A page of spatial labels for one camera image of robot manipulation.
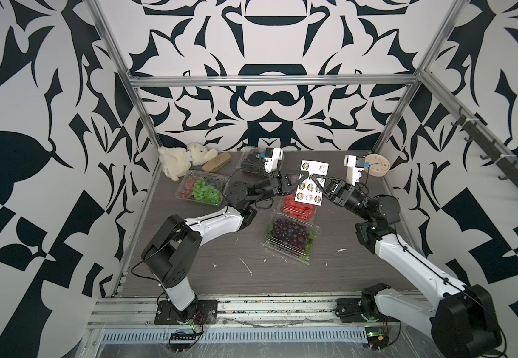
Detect black controller board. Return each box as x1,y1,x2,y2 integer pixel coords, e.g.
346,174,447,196
365,327,389,351
167,332,200,353

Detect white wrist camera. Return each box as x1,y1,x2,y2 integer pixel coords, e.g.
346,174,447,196
260,147,284,173
344,155,370,185

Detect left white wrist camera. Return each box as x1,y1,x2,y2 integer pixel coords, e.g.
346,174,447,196
260,147,284,173

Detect strawberry clamshell box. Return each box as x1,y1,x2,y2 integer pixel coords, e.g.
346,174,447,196
278,194,317,224

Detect white plush toy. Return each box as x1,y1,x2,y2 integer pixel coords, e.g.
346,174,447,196
157,143,219,181

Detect white fruit sticker sheet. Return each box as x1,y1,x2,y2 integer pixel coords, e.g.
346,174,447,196
295,160,329,206

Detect left black controller board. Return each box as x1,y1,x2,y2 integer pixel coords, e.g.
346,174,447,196
167,332,200,353

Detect empty stacked clamshell boxes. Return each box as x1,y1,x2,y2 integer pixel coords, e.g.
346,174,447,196
238,146,267,177

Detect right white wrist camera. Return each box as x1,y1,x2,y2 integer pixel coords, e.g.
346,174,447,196
344,155,370,185

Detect purple grape clamshell box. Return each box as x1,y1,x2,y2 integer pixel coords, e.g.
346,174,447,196
263,213,320,265

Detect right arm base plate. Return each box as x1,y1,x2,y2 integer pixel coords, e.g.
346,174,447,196
334,295,400,324

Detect green grape clamshell box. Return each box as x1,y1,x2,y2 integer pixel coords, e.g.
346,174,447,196
176,171,227,207

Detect beige alarm clock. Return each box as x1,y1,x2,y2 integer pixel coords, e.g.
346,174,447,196
365,154,391,178

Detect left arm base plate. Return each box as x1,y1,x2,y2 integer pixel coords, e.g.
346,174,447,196
154,299,219,325

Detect right black controller board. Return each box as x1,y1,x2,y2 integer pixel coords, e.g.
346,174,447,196
365,327,389,351

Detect black wall hook rail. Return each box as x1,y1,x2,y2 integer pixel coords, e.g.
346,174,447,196
452,106,518,189

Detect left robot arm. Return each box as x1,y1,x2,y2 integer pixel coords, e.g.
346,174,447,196
141,171,309,319

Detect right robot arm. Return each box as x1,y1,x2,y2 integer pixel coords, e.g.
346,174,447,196
311,175,507,357

